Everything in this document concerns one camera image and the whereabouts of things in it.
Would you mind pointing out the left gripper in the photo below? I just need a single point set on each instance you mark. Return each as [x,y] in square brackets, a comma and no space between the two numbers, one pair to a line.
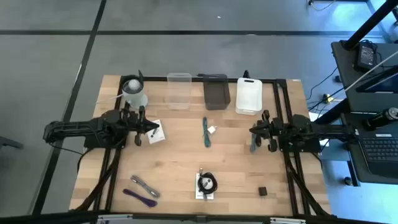
[133,123]

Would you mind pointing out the black laptop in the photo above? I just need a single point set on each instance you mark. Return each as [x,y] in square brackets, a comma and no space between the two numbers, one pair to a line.
[379,152]

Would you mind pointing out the black desk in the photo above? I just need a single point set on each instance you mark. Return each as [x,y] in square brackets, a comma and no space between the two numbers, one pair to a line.
[345,81]

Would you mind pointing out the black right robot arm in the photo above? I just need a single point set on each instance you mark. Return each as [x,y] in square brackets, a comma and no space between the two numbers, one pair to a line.
[326,130]

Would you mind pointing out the clear plastic bin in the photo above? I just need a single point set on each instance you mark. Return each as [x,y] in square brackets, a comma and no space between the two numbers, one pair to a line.
[178,91]

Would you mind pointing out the white plastic bin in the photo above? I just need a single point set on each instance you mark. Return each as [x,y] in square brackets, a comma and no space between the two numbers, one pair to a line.
[248,96]

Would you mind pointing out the black drink can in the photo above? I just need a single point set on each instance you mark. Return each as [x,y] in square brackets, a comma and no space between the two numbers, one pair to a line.
[381,119]

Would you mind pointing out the silver aluminium bracket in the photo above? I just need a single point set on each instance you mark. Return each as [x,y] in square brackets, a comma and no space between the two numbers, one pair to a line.
[115,218]
[287,221]

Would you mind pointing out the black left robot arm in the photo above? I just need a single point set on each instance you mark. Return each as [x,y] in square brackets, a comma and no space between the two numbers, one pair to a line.
[74,127]

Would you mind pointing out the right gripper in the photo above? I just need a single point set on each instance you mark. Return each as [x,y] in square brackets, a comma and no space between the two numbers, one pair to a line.
[273,130]

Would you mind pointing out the black diagonal pole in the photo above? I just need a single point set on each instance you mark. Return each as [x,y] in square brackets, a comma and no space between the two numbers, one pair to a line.
[370,25]

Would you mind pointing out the black power adapter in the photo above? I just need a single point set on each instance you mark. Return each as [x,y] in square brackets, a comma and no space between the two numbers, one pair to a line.
[365,56]

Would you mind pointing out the black aluminium table frame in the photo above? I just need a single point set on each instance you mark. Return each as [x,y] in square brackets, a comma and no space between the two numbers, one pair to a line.
[292,186]

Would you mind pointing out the black clamp knob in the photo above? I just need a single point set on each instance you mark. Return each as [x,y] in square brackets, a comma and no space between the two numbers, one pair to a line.
[246,74]

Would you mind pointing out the small white product box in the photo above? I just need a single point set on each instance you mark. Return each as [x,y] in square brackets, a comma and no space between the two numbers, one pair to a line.
[157,138]

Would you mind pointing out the dark chair base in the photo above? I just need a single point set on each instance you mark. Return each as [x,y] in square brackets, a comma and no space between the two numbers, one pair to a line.
[9,143]

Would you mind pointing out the white charger cube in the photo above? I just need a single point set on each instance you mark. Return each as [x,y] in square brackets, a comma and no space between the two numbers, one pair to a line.
[212,129]

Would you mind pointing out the white lamp with flat base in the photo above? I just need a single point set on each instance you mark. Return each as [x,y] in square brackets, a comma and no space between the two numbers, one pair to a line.
[134,90]

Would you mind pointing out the grey translucent plastic bin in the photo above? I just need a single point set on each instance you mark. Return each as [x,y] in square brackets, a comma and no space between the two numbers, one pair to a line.
[217,93]

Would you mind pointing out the thin white rod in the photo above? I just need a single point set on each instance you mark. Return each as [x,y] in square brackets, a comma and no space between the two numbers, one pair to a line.
[370,72]

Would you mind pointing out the yellow power plug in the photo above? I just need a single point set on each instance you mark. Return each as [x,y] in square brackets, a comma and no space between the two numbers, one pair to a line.
[327,99]

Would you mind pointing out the small black box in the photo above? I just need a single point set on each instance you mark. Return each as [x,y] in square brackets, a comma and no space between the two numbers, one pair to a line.
[263,191]

